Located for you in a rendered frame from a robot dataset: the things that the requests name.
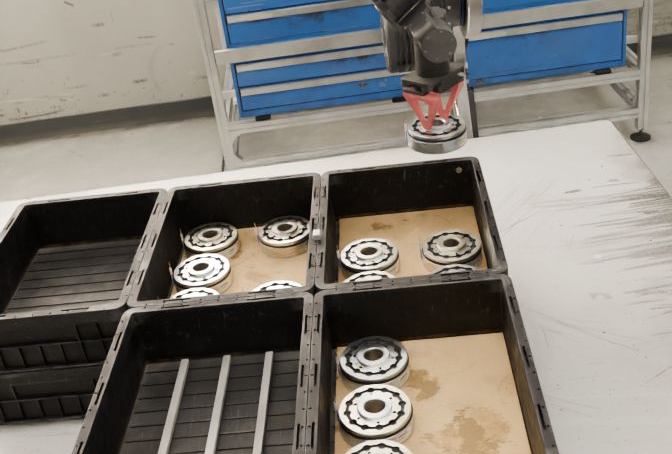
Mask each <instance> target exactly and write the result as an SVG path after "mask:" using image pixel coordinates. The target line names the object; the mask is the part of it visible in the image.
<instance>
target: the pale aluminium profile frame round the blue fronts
mask: <svg viewBox="0 0 672 454"><path fill-rule="evenodd" d="M192 2H193V7H194V12H195V17H196V22H197V27H198V32H199V37H200V42H201V47H202V52H203V57H204V61H205V66H206V71H207V76H208V81H209V86H210V91H211V96H212V101H213V106H214V111H215V116H216V121H217V125H218V130H219V135H220V140H221V145H222V150H223V155H224V160H225V165H226V170H227V171H233V170H240V169H248V168H255V167H262V166H270V165H277V164H285V163H292V162H299V161H307V160H314V159H321V158H329V157H336V156H344V155H351V154H358V153H366V152H373V151H381V150H388V149H395V148H403V147H409V145H408V142H407V141H406V138H405V137H397V138H390V139H382V140H375V141H368V142H360V143H353V144H346V145H338V146H331V147H323V148H316V149H309V150H301V151H294V152H286V153H279V154H272V155H264V156H257V157H250V158H245V157H242V156H241V155H239V143H240V134H242V133H249V132H256V131H264V130H271V129H279V128H286V127H293V126H301V125H308V124H315V123H323V122H330V121H338V120H345V119H352V118H360V117H367V116H374V115H382V114H389V113H396V112H404V111H411V110H413V109H412V107H411V106H410V105H409V103H408V102H407V101H406V99H405V98H404V96H400V97H393V98H392V100H388V101H381V102H373V103H366V104H359V105H351V106H344V107H337V108H329V109H322V110H314V111H307V112H300V113H292V114H285V115H278V116H271V114H268V115H260V116H255V119H248V120H242V119H245V118H240V115H239V110H238V104H237V99H236V94H235V88H234V83H233V78H232V73H231V67H230V63H236V62H243V61H250V60H258V59H265V58H272V57H279V56H286V55H294V54H301V53H308V52H315V51H322V50H330V49H337V48H345V47H352V46H360V45H367V44H375V43H382V42H383V39H382V30H381V28H376V29H368V30H361V31H353V32H346V33H338V34H331V35H323V36H316V37H309V38H302V39H295V40H287V41H280V42H273V43H266V44H259V45H251V46H244V47H237V48H230V49H227V46H226V41H225V36H224V30H223V25H222V20H221V14H220V9H219V4H218V0H209V1H204V0H192ZM631 8H639V24H638V34H637V35H629V36H626V44H631V43H638V49H637V55H636V54H635V53H634V52H633V51H632V50H631V49H630V48H629V47H628V46H627V45H626V65H627V67H628V68H624V69H616V70H614V69H613V68H606V69H599V70H592V71H588V72H590V73H587V74H579V75H572V76H565V77H557V78H550V79H543V80H535V81H528V82H521V83H513V84H506V85H498V86H491V87H484V88H476V89H474V88H473V87H469V89H470V90H471V89H472V91H473V92H474V96H475V98H474V100H475V102H477V101H485V100H492V99H500V98H507V97H514V96H522V95H529V94H536V93H544V92H551V91H559V90H566V89H573V88H581V87H588V86H595V85H603V84H609V85H610V86H611V87H612V88H613V89H614V90H615V92H616V93H617V94H618V95H619V96H620V97H621V98H622V100H623V101H624V102H625V103H626V104H627V105H628V106H626V107H619V108H611V109H604V110H597V111H589V112H582V113H574V114H567V115H560V116H552V117H545V118H538V119H530V120H523V121H515V122H508V123H501V124H493V125H486V126H478V132H479V137H484V136H491V135H499V134H506V133H514V132H521V131H528V130H536V129H543V128H551V127H558V126H565V125H573V124H580V123H587V122H595V121H602V120H606V121H608V120H610V121H619V120H626V119H634V118H635V125H634V127H635V128H636V129H637V130H639V132H635V133H632V134H631V135H630V139H631V140H632V141H635V142H646V141H649V140H650V139H651V135H650V134H648V133H646V132H642V130H643V129H647V125H648V104H649V82H650V61H651V40H652V19H653V0H581V1H573V2H566V3H559V4H552V5H544V6H537V7H530V8H522V9H515V10H508V11H500V12H493V13H486V14H483V21H482V29H485V28H492V27H500V26H507V25H514V24H522V23H529V22H536V21H544V20H551V19H558V18H566V17H573V16H580V15H587V14H595V13H602V12H609V11H617V10H624V9H631ZM208 9H215V12H216V17H217V23H218V28H219V33H220V38H221V43H222V50H215V51H214V46H213V41H212V36H211V31H210V26H209V21H208V16H207V11H206V10H208ZM221 64H226V74H225V81H224V88H223V91H222V87H221V82H220V77H219V72H218V67H217V65H221ZM593 72H594V73H593ZM632 80H635V81H636V94H635V93H634V91H633V90H632V89H631V88H630V87H629V86H628V85H627V84H626V83H625V81H632Z"/></svg>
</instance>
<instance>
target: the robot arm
mask: <svg viewBox="0 0 672 454"><path fill-rule="evenodd" d="M371 1H372V2H373V3H374V5H375V8H376V9H377V11H378V12H379V13H380V14H381V15H382V16H383V17H384V18H385V19H386V20H387V21H388V22H389V23H390V24H391V25H392V26H394V27H395V28H396V29H397V30H398V31H399V32H400V31H401V30H402V29H403V28H405V30H406V31H408V32H409V31H411V32H412V34H413V38H414V52H415V66H416V70H414V71H412V72H410V73H409V74H407V75H405V76H403V77H402V78H401V86H403V88H402V89H403V96H404V98H405V99H406V101H407V102H408V103H409V105H410V106H411V107H412V109H413V110H414V112H415V113H416V115H417V117H418V119H419V121H420V123H421V124H422V126H423V128H424V129H425V130H429V131H430V130H431V129H432V126H433V123H434V119H435V116H436V112H437V111H438V114H439V116H440V117H443V118H446V119H448V117H449V115H450V112H451V110H452V107H453V105H454V103H455V101H456V99H457V97H458V95H459V93H460V91H461V89H462V87H463V85H464V76H460V75H458V73H460V72H463V73H464V64H460V63H454V62H449V59H450V58H451V57H452V56H453V55H454V53H455V51H456V48H457V41H456V38H455V36H454V34H453V32H452V30H451V28H450V26H449V25H448V23H447V14H446V10H445V9H442V8H439V6H437V7H431V6H429V3H430V1H431V0H371ZM421 87H422V88H421ZM448 89H450V90H451V94H450V97H449V100H448V103H447V105H446V108H445V110H444V109H443V105H442V101H441V93H443V92H445V91H447V90H448ZM430 92H431V93H430ZM417 100H420V101H424V102H425V104H427V105H428V119H427V121H426V119H425V117H424V115H423V112H422V110H421V108H420V105H419V103H418V101H417Z"/></svg>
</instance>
